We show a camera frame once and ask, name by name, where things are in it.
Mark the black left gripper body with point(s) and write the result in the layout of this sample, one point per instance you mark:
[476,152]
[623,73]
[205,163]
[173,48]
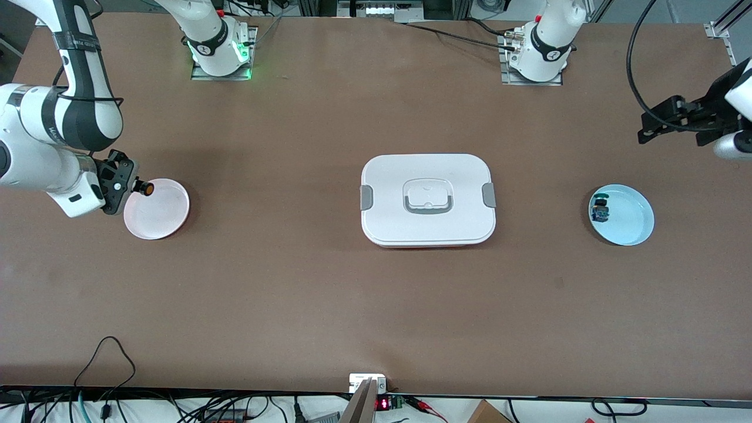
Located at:
[713,104]

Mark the orange push button switch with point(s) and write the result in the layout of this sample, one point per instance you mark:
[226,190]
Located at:
[147,189]

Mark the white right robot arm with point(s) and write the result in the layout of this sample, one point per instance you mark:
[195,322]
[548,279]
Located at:
[35,158]

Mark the pale pink round plate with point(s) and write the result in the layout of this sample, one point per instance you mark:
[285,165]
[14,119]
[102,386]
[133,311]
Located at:
[158,214]

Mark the light blue round plate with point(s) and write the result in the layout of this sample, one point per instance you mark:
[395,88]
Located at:
[625,217]

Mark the white lunch box grey clips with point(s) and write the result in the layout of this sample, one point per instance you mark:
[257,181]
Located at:
[429,200]

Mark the black table edge trim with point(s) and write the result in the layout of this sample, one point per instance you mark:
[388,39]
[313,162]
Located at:
[558,398]

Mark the small white box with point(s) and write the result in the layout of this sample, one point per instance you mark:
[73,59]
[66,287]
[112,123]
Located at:
[361,380]

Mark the pale wooden slat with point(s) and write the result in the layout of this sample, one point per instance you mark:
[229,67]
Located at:
[361,405]

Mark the brown cardboard box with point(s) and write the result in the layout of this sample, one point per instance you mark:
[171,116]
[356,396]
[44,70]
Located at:
[487,414]

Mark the red digit display module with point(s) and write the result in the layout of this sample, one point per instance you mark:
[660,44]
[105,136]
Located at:
[382,404]

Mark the aluminium profile rail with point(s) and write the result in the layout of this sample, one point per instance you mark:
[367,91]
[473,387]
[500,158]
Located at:
[715,29]

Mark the blue push button switch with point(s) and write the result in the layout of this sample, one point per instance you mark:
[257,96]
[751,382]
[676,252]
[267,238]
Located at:
[600,208]

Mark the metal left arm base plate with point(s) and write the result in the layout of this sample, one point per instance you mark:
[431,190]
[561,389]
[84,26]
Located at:
[503,64]

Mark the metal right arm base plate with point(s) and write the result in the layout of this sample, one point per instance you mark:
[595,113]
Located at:
[249,53]

